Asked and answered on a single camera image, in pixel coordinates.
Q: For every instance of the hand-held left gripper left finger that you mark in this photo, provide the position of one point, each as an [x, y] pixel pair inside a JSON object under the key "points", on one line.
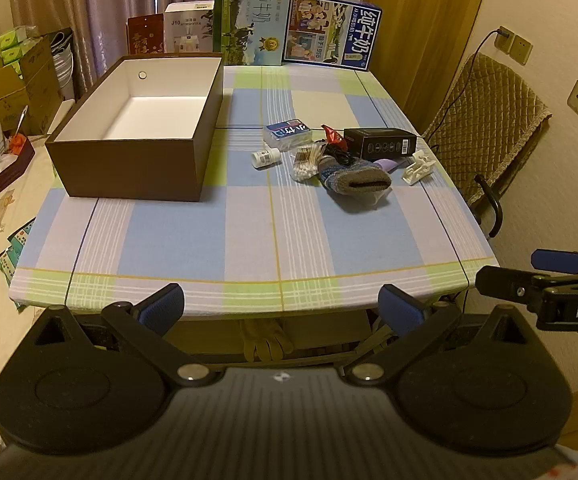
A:
{"points": [[161, 305]]}

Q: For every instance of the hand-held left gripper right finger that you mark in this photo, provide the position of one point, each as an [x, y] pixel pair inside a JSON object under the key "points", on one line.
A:
{"points": [[399, 310]]}

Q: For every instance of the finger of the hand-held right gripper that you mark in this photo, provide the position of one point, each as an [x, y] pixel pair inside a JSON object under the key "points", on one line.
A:
{"points": [[509, 284], [559, 261]]}

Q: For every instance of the brown cardboard box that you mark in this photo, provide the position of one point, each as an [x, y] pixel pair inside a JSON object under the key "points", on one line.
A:
{"points": [[129, 170]]}

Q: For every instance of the clear plastic box blue label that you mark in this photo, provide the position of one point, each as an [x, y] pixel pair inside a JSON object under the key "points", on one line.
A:
{"points": [[286, 132]]}

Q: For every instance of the plaid tablecloth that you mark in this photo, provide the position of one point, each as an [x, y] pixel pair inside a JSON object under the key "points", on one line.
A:
{"points": [[249, 230]]}

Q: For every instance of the grey knitted sock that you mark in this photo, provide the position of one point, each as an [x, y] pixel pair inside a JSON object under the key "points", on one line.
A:
{"points": [[354, 177]]}

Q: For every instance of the white plastic clip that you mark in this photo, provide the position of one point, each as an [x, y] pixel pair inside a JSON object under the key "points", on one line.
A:
{"points": [[416, 167]]}

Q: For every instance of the purple small item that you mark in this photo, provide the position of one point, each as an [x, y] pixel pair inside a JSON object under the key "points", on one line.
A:
{"points": [[386, 164]]}

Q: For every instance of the green patterned paper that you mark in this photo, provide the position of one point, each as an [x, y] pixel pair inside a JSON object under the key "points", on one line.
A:
{"points": [[16, 252]]}

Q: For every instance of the small black box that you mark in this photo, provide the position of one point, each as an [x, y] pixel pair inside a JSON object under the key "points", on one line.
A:
{"points": [[379, 144]]}

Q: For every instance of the chair with quilted cover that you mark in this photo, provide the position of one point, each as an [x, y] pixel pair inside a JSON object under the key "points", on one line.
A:
{"points": [[489, 105]]}

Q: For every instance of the cotton swab pack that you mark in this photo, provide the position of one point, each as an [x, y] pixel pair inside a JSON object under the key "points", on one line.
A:
{"points": [[304, 165]]}

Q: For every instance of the small white bottle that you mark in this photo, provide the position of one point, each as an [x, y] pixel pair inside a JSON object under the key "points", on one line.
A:
{"points": [[265, 157]]}

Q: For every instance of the red packet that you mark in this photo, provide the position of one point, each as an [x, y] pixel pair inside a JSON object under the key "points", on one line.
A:
{"points": [[333, 135]]}

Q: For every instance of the dark brown tray box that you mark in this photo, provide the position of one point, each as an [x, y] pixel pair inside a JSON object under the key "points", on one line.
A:
{"points": [[9, 172]]}

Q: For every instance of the small orange object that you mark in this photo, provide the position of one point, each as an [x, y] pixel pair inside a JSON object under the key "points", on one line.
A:
{"points": [[16, 144]]}

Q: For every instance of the brown shipping carton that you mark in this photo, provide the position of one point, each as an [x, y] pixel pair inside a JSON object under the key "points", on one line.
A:
{"points": [[4, 95], [41, 85]]}

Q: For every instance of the grey white bag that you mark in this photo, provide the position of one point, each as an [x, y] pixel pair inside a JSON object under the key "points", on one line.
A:
{"points": [[64, 65]]}

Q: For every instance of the red gift box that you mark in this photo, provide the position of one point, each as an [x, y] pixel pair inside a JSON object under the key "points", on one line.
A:
{"points": [[145, 35]]}

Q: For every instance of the white humidifier box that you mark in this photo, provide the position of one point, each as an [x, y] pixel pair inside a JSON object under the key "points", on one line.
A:
{"points": [[189, 30]]}

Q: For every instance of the green tissue pack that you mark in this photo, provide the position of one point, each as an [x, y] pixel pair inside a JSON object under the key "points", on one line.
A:
{"points": [[11, 39], [14, 69], [11, 54]]}

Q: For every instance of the blue milk carton box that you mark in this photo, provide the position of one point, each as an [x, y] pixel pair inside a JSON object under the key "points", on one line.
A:
{"points": [[329, 30]]}

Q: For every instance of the green milk carton box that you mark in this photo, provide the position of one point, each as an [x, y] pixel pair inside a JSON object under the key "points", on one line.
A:
{"points": [[249, 20]]}

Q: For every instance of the wall socket with plug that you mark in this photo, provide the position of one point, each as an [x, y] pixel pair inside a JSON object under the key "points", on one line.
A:
{"points": [[505, 39]]}

